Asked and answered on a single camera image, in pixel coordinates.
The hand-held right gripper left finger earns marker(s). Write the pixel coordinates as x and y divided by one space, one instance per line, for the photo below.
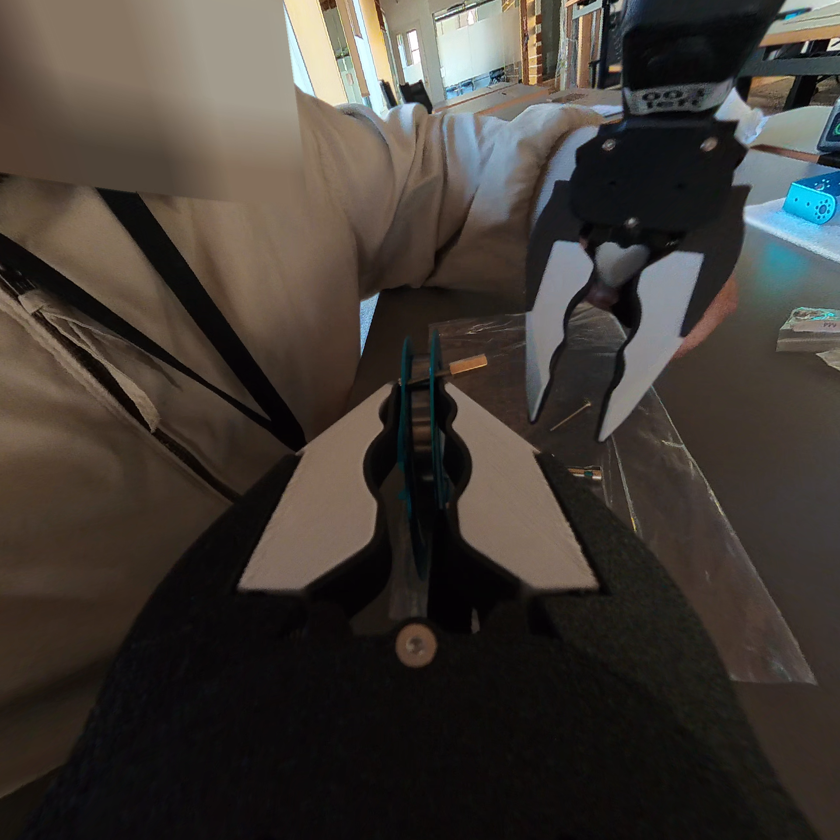
315 518

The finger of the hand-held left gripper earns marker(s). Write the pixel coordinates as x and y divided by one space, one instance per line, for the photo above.
663 315
551 308

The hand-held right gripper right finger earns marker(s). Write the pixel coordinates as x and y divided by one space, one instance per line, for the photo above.
525 518

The brass standoff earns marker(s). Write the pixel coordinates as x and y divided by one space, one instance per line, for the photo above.
472 364

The blue metal disc assembly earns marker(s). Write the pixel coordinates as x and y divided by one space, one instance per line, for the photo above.
420 426

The person's left hand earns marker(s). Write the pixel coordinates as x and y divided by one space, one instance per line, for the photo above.
705 321

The long steel screw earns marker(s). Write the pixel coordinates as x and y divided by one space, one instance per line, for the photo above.
569 416

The white foam sheet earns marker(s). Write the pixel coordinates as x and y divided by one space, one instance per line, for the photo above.
764 220

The brown wooden strip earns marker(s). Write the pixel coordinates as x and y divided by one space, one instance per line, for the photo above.
787 154

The pile of small hardware bags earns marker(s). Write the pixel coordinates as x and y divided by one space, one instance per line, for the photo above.
807 331

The clear plastic bag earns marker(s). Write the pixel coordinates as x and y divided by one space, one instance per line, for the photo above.
689 525

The grey device with green light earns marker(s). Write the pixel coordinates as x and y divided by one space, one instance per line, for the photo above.
830 131

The blue metal bracket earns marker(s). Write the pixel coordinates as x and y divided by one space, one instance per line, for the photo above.
810 203

